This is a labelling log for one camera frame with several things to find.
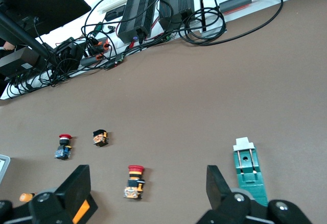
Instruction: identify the black computer monitor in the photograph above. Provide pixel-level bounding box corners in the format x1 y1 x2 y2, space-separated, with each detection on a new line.
0 0 92 59

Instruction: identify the red button blue contact block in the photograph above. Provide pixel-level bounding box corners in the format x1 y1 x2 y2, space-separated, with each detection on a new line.
54 133 73 160

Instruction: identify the brown table cover sheet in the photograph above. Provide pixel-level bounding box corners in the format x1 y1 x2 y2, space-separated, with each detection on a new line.
0 0 327 224

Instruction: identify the black power adapter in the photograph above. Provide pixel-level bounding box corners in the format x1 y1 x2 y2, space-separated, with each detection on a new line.
55 37 87 71

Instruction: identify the black box device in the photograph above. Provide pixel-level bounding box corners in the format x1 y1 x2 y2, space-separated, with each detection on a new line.
0 47 49 78

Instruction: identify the small red orange knob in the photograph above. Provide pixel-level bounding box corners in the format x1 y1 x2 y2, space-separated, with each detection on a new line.
19 192 39 202

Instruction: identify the red yellow emergency stop button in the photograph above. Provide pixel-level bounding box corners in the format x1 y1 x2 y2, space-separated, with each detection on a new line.
123 164 146 200

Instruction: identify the small circuit board red light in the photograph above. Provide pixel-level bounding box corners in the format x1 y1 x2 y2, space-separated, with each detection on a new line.
103 54 128 69

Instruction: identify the black orange contact block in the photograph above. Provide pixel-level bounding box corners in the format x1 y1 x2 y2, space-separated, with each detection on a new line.
91 129 110 147

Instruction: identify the long black looped cable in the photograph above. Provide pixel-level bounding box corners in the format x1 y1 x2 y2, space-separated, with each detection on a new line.
178 0 284 46

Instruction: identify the green load switch white handle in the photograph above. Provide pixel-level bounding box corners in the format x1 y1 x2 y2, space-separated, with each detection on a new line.
232 137 269 207

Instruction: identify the camera stand grey base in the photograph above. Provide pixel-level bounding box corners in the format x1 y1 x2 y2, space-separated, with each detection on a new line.
198 0 228 38

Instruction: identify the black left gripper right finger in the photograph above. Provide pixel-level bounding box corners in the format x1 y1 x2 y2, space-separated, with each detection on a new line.
195 164 315 224

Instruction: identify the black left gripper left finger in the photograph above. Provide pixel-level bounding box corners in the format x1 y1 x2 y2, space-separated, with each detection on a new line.
0 164 92 224

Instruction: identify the dark finned power supply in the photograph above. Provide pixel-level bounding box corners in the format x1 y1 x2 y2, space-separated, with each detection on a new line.
118 0 157 44
158 0 196 31

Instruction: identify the small black desk device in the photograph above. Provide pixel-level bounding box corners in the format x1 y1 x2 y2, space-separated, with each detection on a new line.
104 4 126 22

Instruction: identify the grey usb hub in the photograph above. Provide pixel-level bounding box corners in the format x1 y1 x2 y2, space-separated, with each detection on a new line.
219 0 252 13

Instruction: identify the black orange power strip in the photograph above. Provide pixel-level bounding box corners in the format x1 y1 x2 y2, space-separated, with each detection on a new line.
84 36 112 61

